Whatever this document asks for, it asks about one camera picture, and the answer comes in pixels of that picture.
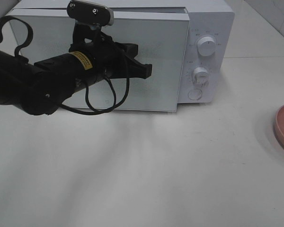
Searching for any white microwave door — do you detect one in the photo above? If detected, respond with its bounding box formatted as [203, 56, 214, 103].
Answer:
[10, 9, 189, 112]

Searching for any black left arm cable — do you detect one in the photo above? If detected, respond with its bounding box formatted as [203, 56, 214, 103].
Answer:
[0, 18, 131, 116]

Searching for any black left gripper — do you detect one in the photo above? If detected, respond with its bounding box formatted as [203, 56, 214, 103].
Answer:
[69, 23, 152, 79]

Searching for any white microwave oven body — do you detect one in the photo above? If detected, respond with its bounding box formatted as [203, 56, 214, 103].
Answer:
[12, 0, 235, 104]

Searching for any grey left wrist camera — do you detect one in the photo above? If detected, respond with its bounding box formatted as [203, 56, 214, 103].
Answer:
[66, 0, 114, 26]

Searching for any round white door button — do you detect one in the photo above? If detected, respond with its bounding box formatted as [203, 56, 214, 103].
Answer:
[187, 88, 203, 100]

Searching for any upper white power knob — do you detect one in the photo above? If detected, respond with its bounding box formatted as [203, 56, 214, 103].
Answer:
[196, 35, 217, 57]

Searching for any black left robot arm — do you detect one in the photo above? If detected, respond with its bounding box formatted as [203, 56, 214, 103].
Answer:
[0, 16, 152, 115]

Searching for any white timer knob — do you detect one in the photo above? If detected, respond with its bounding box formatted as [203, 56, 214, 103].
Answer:
[192, 67, 209, 84]

